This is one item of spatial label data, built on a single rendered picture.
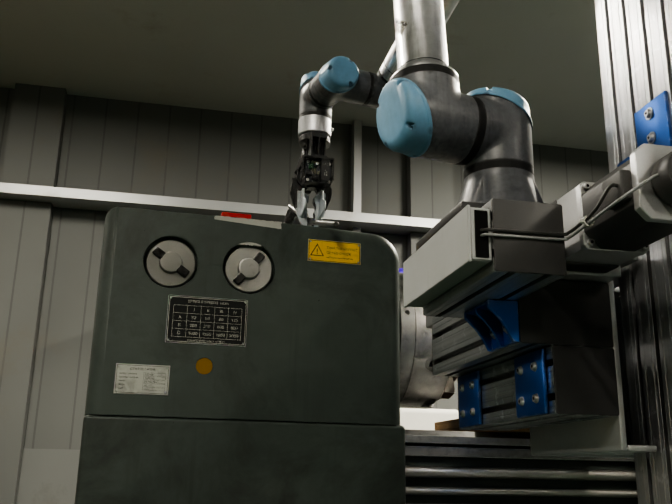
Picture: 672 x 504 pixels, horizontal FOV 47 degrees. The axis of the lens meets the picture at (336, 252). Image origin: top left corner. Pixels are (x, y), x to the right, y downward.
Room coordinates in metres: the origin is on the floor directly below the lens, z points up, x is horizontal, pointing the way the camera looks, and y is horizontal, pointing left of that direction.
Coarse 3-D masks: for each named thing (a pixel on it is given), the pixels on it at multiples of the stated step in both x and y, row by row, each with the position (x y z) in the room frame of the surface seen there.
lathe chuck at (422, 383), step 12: (420, 312) 1.67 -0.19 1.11; (420, 324) 1.67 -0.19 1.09; (420, 336) 1.67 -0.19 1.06; (420, 348) 1.67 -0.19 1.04; (420, 360) 1.68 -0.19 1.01; (420, 372) 1.70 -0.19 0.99; (432, 372) 1.70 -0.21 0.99; (408, 384) 1.72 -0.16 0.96; (420, 384) 1.72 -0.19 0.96; (432, 384) 1.73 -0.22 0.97; (444, 384) 1.73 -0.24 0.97; (408, 396) 1.75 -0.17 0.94; (420, 396) 1.75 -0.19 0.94; (432, 396) 1.76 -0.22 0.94; (420, 408) 1.84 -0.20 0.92
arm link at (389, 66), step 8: (448, 0) 1.33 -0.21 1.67; (456, 0) 1.34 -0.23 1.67; (448, 8) 1.35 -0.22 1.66; (448, 16) 1.38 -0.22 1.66; (392, 48) 1.47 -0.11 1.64; (392, 56) 1.48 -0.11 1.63; (384, 64) 1.50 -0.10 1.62; (392, 64) 1.48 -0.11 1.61; (384, 72) 1.51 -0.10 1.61; (392, 72) 1.50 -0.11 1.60; (376, 80) 1.53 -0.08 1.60; (384, 80) 1.52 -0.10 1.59; (376, 88) 1.53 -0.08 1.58; (368, 96) 1.54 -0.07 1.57; (376, 96) 1.55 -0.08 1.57; (368, 104) 1.57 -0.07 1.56; (376, 104) 1.57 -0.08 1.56
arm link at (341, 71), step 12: (336, 60) 1.47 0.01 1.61; (348, 60) 1.48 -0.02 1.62; (324, 72) 1.49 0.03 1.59; (336, 72) 1.47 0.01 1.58; (348, 72) 1.48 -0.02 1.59; (360, 72) 1.52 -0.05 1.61; (312, 84) 1.55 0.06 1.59; (324, 84) 1.50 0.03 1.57; (336, 84) 1.48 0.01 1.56; (348, 84) 1.49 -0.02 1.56; (360, 84) 1.52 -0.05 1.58; (312, 96) 1.56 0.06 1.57; (324, 96) 1.54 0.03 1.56; (336, 96) 1.53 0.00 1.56; (348, 96) 1.53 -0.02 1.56; (360, 96) 1.54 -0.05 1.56
